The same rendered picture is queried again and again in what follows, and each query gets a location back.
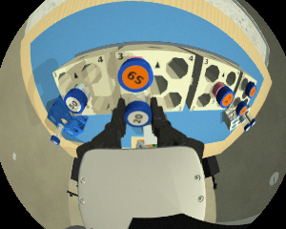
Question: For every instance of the sample tube with blue cap and orange dot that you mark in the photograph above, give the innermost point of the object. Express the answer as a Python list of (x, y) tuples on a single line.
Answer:
[(223, 94)]

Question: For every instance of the blue bench mat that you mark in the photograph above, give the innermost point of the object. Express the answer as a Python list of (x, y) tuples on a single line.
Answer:
[(128, 21)]

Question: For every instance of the blue tube rack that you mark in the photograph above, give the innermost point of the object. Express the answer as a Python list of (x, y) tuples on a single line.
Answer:
[(58, 112)]

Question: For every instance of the beige block with holes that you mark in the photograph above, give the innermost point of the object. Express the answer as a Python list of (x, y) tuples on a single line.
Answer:
[(171, 83), (238, 92), (200, 96), (87, 69)]

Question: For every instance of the beige tube rack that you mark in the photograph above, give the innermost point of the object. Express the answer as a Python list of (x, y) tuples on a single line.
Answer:
[(230, 114)]

